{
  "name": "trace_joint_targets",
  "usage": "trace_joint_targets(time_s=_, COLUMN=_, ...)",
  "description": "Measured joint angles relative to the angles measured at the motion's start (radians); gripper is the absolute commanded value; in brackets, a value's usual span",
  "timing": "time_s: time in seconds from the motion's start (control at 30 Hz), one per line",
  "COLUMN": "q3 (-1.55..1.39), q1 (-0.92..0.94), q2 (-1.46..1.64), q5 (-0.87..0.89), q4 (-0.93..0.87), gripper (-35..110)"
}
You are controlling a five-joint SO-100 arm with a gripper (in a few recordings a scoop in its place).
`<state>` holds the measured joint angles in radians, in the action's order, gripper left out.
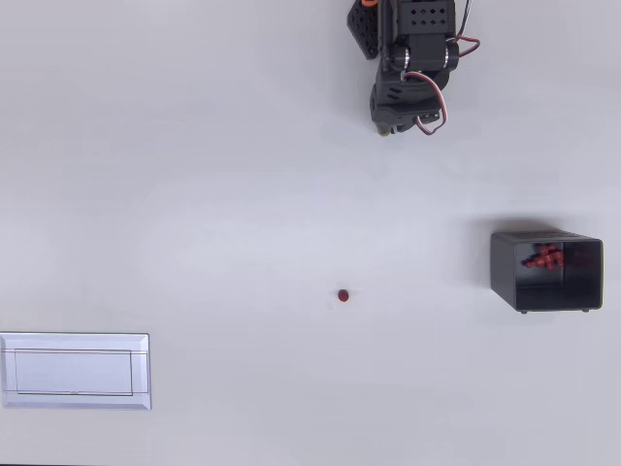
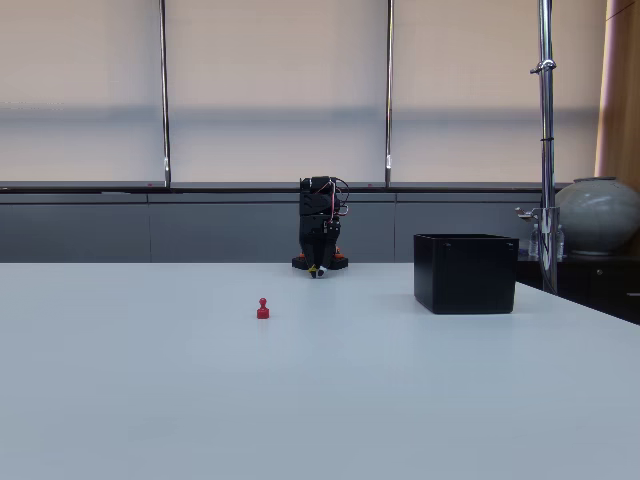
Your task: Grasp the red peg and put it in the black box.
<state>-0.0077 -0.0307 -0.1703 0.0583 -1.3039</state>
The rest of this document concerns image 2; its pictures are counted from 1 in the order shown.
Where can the dark low cabinet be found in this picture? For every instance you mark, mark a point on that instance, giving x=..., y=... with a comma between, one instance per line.
x=600, y=285

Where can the grey window sill cladding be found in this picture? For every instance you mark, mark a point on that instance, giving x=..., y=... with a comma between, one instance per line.
x=200, y=230

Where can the metal window mullion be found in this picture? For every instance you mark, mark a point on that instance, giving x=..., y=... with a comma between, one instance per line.
x=165, y=100
x=389, y=100

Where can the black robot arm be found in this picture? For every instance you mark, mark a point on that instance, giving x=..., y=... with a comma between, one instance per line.
x=315, y=197

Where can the metal wing clamp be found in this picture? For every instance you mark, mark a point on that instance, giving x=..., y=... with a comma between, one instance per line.
x=527, y=213

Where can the black base with orange clamps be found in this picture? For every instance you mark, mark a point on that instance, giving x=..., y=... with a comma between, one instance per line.
x=338, y=261

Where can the brown wooden wall panel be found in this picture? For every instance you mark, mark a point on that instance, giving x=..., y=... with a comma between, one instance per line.
x=622, y=100

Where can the chrome stand pole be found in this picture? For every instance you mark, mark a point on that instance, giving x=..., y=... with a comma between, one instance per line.
x=547, y=150

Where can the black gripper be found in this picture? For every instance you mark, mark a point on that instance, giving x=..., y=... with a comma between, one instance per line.
x=315, y=234

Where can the clear water bottle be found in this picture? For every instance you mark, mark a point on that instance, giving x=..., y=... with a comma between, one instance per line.
x=560, y=242

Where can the black open box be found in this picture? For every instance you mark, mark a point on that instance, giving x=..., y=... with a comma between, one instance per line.
x=465, y=275

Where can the grey round ceramic vase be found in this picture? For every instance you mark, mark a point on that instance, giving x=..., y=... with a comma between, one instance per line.
x=597, y=215

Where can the small red pawn piece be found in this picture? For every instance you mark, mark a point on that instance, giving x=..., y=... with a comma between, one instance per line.
x=263, y=311

